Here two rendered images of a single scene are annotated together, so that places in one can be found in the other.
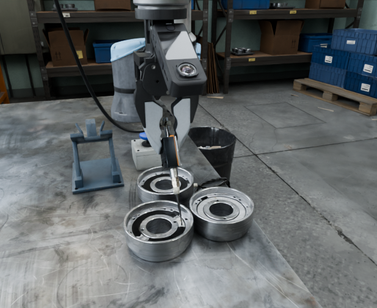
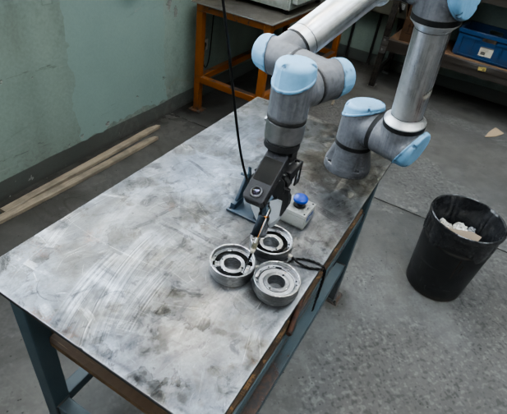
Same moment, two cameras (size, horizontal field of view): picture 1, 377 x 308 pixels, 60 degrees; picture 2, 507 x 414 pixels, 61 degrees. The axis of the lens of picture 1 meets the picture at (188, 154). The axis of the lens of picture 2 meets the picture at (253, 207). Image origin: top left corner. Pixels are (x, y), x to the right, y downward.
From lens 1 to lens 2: 0.59 m
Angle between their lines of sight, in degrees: 37
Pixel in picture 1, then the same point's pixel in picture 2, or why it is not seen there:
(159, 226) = (237, 264)
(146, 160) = (288, 216)
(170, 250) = (221, 280)
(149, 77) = not seen: hidden behind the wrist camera
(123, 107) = (333, 157)
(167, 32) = (270, 158)
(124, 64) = (347, 122)
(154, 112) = not seen: hidden behind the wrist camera
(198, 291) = (214, 309)
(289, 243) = (477, 389)
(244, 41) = not seen: outside the picture
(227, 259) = (248, 309)
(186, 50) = (269, 177)
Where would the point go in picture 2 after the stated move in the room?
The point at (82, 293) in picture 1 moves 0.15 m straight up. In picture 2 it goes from (171, 268) to (172, 218)
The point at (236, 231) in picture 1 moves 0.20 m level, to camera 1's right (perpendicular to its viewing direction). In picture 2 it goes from (266, 299) to (339, 366)
